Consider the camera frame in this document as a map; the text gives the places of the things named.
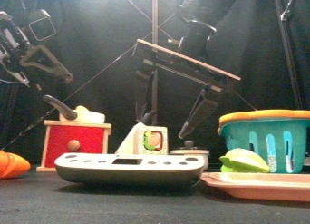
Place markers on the metal frame pole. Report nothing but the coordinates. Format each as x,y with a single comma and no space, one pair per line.
154,19

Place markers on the teal basket with orange rim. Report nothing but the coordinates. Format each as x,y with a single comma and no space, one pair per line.
262,134

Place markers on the green pear-shaped fruit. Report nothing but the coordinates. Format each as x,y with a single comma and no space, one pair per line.
243,161

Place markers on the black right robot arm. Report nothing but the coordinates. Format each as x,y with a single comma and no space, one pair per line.
202,19

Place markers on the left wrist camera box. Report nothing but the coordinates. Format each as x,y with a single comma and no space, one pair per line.
42,25

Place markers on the red wooden drawer box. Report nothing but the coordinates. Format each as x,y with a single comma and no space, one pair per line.
75,143

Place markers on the white toy wedge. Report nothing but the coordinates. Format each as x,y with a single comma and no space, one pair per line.
127,143

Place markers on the orange toy carrot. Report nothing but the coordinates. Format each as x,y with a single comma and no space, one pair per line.
12,165

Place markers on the pale yellow toy block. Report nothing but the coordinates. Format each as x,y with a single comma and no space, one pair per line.
88,115

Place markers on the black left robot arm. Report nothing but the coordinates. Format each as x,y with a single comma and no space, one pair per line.
10,2

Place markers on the pink plastic tray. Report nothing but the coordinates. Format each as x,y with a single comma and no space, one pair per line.
262,185

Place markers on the small silver toy pot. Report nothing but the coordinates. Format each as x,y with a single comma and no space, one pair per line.
194,153

